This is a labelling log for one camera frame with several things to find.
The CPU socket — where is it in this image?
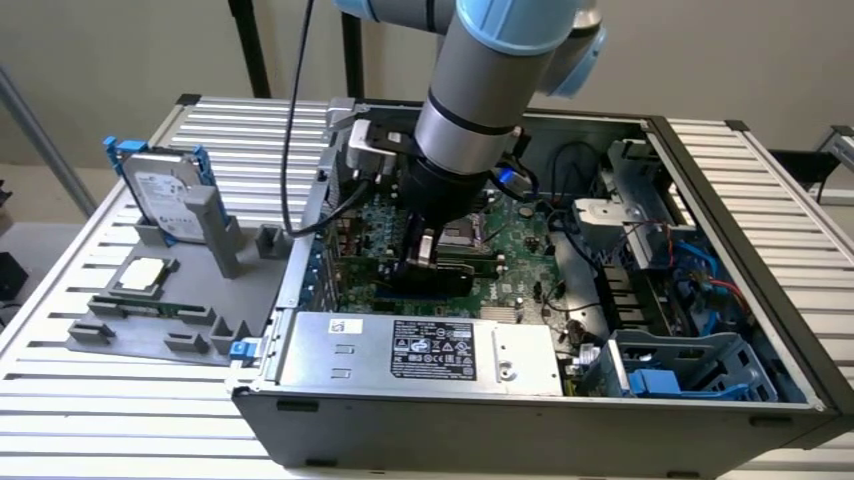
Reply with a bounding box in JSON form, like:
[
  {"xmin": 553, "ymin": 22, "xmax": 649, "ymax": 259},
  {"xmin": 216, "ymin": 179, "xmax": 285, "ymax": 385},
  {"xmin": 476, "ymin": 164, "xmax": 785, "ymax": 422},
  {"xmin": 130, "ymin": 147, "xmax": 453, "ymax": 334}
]
[{"xmin": 433, "ymin": 212, "xmax": 496, "ymax": 254}]

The grey power supply unit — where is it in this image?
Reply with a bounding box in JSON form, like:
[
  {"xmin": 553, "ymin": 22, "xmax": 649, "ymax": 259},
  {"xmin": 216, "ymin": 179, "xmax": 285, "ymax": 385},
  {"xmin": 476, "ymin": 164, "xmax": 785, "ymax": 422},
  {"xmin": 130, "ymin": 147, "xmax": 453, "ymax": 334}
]
[{"xmin": 273, "ymin": 310, "xmax": 583, "ymax": 398}]

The black frame pole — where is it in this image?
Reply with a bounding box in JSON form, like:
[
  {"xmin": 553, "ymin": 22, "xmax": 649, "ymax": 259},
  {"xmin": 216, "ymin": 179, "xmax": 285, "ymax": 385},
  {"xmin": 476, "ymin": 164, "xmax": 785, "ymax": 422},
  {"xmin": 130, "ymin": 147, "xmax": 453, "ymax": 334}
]
[
  {"xmin": 226, "ymin": 0, "xmax": 273, "ymax": 99},
  {"xmin": 340, "ymin": 0, "xmax": 366, "ymax": 100}
]

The red wire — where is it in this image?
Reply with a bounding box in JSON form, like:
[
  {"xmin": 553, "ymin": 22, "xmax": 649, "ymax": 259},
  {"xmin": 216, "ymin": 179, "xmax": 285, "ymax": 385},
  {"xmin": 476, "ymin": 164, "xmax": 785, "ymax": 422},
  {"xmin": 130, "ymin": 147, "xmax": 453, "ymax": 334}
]
[{"xmin": 692, "ymin": 269, "xmax": 753, "ymax": 331}]

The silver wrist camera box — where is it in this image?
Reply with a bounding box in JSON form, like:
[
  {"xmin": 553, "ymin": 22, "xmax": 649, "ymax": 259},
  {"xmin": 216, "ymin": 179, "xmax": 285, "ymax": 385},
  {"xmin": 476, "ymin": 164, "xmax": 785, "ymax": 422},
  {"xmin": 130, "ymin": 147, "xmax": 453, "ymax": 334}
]
[{"xmin": 345, "ymin": 117, "xmax": 418, "ymax": 174}]

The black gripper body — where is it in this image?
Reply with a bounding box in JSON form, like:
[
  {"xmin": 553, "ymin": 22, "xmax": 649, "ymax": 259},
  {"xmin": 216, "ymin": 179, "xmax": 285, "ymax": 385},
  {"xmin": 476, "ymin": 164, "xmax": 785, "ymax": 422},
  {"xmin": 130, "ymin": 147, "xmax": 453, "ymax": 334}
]
[{"xmin": 394, "ymin": 155, "xmax": 493, "ymax": 237}]

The grey disk bay cage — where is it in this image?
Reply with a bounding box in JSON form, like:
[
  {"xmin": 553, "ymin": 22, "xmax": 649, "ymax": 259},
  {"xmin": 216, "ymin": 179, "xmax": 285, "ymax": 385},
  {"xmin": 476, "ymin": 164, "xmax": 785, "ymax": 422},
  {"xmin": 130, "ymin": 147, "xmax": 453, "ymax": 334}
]
[{"xmin": 584, "ymin": 328, "xmax": 780, "ymax": 403}]

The silver hard disk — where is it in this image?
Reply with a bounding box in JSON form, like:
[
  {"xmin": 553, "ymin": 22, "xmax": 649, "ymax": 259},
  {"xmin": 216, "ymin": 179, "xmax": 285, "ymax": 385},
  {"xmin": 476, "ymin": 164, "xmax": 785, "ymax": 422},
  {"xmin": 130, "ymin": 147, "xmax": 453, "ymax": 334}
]
[{"xmin": 118, "ymin": 152, "xmax": 213, "ymax": 245}]

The green motherboard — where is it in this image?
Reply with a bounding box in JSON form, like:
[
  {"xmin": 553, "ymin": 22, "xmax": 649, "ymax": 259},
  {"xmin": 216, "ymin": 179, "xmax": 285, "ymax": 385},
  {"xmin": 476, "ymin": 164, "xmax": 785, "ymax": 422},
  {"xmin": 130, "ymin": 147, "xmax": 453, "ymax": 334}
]
[{"xmin": 298, "ymin": 187, "xmax": 581, "ymax": 324}]

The small black box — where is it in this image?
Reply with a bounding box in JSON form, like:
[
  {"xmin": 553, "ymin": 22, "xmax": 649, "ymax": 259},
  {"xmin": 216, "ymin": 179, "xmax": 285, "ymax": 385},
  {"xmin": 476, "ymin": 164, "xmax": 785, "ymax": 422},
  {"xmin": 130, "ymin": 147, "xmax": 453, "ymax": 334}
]
[{"xmin": 0, "ymin": 251, "xmax": 29, "ymax": 302}]

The open grey computer case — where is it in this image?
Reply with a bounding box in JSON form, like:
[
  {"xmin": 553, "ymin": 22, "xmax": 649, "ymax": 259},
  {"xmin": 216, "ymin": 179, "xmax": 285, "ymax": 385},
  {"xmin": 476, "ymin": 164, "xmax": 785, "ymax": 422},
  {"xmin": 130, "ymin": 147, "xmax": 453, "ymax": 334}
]
[{"xmin": 228, "ymin": 96, "xmax": 843, "ymax": 470}]

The black graphics card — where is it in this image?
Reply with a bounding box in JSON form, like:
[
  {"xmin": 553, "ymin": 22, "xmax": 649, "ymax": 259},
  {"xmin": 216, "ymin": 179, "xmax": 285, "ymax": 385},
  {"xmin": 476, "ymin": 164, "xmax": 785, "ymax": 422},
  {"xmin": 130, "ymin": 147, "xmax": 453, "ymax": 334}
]
[{"xmin": 376, "ymin": 253, "xmax": 503, "ymax": 302}]

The metal drive cage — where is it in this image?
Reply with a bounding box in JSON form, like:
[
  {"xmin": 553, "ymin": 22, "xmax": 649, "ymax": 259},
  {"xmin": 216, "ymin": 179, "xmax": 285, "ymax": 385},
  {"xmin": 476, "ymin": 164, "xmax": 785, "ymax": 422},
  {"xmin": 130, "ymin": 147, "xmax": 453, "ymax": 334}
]
[{"xmin": 571, "ymin": 138, "xmax": 699, "ymax": 269}]

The green RAM stick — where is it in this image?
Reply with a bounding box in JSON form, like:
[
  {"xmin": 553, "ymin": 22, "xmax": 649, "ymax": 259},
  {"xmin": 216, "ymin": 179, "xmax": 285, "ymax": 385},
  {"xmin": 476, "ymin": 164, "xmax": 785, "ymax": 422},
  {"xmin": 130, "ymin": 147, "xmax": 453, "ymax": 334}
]
[{"xmin": 90, "ymin": 295, "xmax": 209, "ymax": 318}]

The black wire loop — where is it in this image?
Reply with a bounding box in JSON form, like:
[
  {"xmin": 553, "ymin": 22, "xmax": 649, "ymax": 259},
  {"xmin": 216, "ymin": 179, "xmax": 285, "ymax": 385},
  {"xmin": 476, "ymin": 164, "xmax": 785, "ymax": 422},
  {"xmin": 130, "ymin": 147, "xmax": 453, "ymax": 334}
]
[{"xmin": 547, "ymin": 141, "xmax": 601, "ymax": 201}]

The grey parts rack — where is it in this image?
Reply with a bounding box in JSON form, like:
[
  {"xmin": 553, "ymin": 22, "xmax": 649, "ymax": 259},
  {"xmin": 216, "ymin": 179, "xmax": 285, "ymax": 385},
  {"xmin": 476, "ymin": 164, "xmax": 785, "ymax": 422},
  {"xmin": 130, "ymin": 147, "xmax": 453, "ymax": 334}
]
[{"xmin": 65, "ymin": 196, "xmax": 296, "ymax": 368}]

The blue wire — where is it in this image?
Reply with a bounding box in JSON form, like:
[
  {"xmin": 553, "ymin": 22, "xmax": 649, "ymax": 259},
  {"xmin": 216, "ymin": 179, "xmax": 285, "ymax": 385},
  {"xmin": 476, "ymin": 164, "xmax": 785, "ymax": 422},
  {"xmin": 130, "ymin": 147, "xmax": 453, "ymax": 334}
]
[{"xmin": 669, "ymin": 239, "xmax": 725, "ymax": 341}]

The hard drive in blue caddy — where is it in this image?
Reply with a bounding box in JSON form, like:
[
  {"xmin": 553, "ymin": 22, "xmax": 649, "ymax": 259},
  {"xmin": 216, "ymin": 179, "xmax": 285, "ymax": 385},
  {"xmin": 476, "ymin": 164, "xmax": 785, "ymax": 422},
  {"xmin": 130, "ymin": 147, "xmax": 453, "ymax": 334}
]
[{"xmin": 101, "ymin": 136, "xmax": 220, "ymax": 247}]

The aluminium profile rail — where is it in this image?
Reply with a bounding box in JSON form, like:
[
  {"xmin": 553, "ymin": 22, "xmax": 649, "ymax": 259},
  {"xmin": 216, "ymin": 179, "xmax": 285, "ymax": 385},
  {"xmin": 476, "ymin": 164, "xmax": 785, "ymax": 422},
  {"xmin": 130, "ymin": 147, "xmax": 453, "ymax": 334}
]
[{"xmin": 805, "ymin": 125, "xmax": 854, "ymax": 204}]

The grey aluminium pole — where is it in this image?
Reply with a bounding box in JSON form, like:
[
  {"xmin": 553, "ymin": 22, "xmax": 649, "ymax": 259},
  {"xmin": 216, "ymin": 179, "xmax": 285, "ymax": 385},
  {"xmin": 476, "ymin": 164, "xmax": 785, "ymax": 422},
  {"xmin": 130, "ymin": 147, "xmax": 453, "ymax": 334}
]
[{"xmin": 0, "ymin": 63, "xmax": 96, "ymax": 219}]

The silver CPU chip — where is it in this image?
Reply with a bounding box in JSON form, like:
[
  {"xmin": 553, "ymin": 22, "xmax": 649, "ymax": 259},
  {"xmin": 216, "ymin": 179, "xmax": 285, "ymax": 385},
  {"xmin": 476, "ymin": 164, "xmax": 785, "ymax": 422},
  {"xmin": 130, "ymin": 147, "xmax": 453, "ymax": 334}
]
[{"xmin": 113, "ymin": 257, "xmax": 173, "ymax": 292}]

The black camera cable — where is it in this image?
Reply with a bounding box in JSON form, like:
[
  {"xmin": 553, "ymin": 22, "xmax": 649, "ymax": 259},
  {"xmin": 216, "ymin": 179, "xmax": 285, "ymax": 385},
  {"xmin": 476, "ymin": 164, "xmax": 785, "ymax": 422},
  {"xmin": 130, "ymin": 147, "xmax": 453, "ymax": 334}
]
[{"xmin": 278, "ymin": 0, "xmax": 374, "ymax": 237}]

